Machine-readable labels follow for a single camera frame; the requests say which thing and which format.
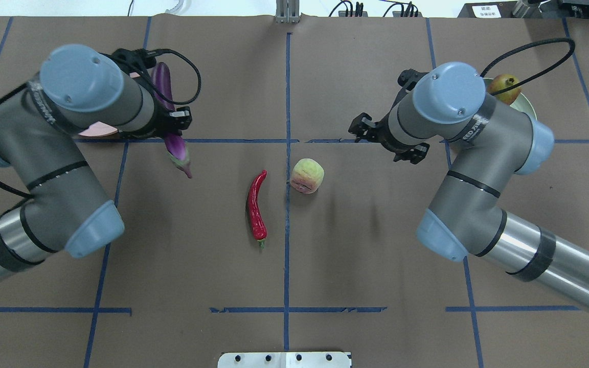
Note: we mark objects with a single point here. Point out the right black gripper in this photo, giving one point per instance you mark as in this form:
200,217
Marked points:
382,135

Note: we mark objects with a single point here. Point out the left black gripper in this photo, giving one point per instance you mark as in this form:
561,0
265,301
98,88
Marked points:
160,121

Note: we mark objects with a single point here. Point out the purple eggplant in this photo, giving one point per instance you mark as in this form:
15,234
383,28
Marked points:
175,145

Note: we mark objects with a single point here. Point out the green-pink peach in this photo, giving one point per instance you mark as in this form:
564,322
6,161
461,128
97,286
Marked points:
307,176

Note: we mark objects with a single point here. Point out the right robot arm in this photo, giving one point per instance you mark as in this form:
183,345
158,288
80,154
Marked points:
493,142

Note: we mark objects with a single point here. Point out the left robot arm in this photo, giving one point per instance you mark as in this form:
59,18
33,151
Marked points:
63,205

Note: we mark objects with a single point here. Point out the pink plate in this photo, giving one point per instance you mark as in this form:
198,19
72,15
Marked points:
97,130

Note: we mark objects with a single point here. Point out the red chili pepper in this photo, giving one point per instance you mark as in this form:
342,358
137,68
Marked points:
257,225

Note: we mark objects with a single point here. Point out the green plate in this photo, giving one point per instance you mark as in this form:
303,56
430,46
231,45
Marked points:
522,104

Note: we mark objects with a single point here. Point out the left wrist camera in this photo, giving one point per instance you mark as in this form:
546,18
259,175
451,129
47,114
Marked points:
134,61

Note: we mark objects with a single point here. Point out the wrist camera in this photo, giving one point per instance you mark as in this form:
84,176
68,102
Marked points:
134,61
408,79

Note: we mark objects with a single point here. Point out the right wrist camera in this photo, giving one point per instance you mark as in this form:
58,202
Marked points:
408,79

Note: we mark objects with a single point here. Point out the aluminium frame post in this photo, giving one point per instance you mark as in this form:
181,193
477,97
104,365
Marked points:
288,11

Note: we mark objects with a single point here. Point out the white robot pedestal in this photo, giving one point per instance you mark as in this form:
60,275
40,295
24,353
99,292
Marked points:
285,359

